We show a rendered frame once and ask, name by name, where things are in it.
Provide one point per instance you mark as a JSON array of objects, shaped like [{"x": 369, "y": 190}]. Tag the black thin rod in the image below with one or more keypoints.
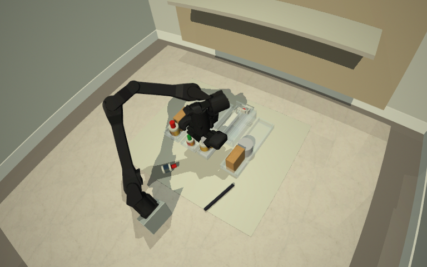
[{"x": 219, "y": 197}]

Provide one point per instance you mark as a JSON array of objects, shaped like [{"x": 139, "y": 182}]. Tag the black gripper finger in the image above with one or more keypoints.
[
  {"x": 206, "y": 143},
  {"x": 195, "y": 136}
]

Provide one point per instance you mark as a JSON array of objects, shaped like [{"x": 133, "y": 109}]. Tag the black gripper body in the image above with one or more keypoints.
[{"x": 216, "y": 139}]

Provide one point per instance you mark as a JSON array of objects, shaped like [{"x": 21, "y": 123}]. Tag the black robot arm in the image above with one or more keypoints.
[{"x": 214, "y": 103}]

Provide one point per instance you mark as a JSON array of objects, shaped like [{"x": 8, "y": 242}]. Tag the brown cardboard box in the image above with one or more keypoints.
[
  {"x": 235, "y": 158},
  {"x": 179, "y": 116}
]

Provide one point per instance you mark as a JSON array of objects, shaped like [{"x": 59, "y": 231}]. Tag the white jar with red lid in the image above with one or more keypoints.
[{"x": 168, "y": 167}]

